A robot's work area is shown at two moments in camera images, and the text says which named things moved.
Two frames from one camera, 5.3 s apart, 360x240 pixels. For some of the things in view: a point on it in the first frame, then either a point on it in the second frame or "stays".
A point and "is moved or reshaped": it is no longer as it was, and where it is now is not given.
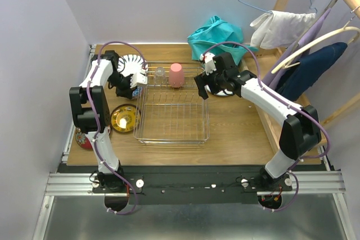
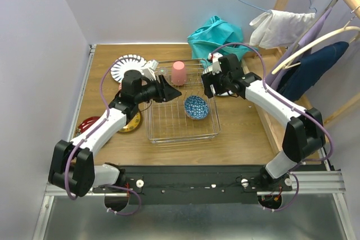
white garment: (280, 29) stays
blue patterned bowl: (136, 92) is moved or reshaped
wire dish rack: (167, 115) is moved or reshaped
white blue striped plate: (131, 63) stays
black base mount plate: (189, 184) stays
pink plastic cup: (176, 76) is moved or reshaped
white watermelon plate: (221, 93) stays
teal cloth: (215, 32) stays
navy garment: (295, 80) stays
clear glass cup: (160, 77) is moved or reshaped
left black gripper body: (124, 91) to (161, 89)
